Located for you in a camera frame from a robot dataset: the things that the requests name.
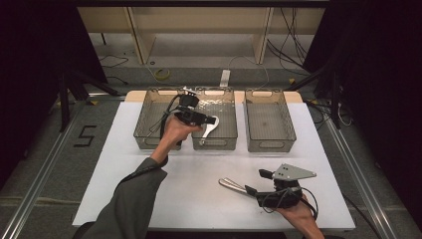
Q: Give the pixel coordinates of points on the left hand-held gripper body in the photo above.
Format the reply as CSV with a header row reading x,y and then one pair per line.
x,y
189,114

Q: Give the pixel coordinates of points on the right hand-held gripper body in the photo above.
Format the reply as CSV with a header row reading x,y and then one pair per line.
x,y
280,197

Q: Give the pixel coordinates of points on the white ceramic spoon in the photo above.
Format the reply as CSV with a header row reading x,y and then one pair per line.
x,y
207,132

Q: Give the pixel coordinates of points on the smoky clear plastic bin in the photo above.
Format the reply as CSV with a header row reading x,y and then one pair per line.
x,y
225,119
269,124
149,113

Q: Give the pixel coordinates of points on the silver metal utensil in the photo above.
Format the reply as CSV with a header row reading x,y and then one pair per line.
x,y
232,186

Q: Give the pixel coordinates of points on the person's left hand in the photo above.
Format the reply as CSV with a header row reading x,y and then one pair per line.
x,y
175,132

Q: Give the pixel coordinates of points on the person's right hand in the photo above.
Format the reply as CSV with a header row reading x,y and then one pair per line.
x,y
298,215

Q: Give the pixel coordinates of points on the white power strip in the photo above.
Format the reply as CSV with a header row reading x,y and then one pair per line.
x,y
225,78

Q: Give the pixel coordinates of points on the yellow tape roll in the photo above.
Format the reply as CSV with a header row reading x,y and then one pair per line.
x,y
163,74

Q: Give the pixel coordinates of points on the black metal stand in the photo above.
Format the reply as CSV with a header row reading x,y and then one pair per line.
x,y
335,99
64,99

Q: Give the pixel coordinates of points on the black curtain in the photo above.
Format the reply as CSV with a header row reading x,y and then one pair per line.
x,y
381,83
33,66

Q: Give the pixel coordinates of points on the dark rounded object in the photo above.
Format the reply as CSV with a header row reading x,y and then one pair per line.
x,y
81,231

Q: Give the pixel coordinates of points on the aluminium floor rail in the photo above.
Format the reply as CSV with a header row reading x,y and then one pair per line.
x,y
360,179
36,186

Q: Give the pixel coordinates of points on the light wooden desk frame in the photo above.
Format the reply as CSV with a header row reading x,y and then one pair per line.
x,y
142,43

